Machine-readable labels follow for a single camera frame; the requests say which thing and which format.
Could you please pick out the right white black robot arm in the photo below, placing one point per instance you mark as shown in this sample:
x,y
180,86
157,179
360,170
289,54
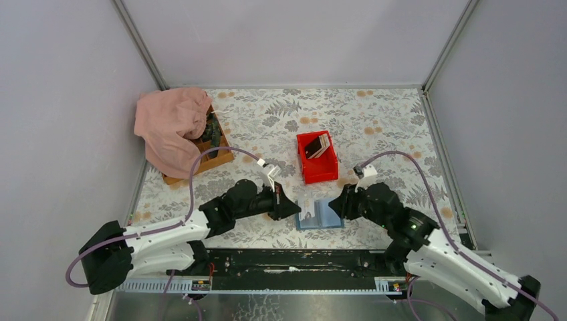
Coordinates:
x,y
420,247

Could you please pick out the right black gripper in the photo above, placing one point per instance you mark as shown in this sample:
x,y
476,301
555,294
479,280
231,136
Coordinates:
x,y
349,202

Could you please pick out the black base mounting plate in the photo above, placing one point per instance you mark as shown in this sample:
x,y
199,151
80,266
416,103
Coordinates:
x,y
294,269

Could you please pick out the white card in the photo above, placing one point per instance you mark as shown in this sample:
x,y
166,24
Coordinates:
x,y
308,213

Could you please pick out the white slotted cable duct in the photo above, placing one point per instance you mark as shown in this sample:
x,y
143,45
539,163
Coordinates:
x,y
189,286

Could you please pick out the floral patterned table mat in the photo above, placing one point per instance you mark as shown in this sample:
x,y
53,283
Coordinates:
x,y
386,126

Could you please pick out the wooden organizer tray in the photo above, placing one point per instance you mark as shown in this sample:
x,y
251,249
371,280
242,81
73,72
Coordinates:
x,y
216,158

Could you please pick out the blue card holder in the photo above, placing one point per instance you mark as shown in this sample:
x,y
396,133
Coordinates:
x,y
327,218

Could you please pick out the pink cloth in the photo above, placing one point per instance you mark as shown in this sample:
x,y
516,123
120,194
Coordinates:
x,y
168,121

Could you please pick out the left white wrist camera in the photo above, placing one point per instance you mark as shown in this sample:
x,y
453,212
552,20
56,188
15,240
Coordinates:
x,y
269,173

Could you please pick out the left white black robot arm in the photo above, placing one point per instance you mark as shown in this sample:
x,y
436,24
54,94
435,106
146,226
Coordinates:
x,y
115,253

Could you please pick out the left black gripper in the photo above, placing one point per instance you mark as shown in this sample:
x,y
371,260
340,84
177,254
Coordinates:
x,y
276,201

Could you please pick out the red plastic bin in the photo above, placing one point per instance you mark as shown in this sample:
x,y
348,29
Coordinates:
x,y
321,169

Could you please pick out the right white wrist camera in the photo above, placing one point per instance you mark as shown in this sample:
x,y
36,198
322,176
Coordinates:
x,y
366,175

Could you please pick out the dark green patterned item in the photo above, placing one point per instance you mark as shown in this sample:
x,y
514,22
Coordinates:
x,y
212,132

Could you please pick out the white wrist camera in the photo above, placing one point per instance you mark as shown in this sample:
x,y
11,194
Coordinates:
x,y
269,173
366,175

